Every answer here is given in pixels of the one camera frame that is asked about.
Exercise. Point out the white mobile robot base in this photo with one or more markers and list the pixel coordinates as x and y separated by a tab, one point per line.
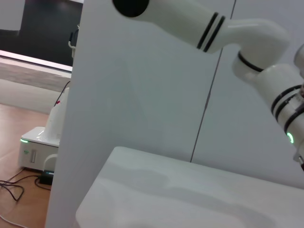
35	147

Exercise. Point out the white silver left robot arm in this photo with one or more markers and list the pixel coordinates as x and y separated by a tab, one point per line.
190	23

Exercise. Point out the white partition panel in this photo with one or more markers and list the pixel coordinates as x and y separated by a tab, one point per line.
237	142
142	95

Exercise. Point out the white device behind partition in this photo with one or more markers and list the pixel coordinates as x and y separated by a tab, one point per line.
73	46

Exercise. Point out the black power adapter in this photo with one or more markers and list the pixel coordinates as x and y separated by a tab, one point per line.
46	178

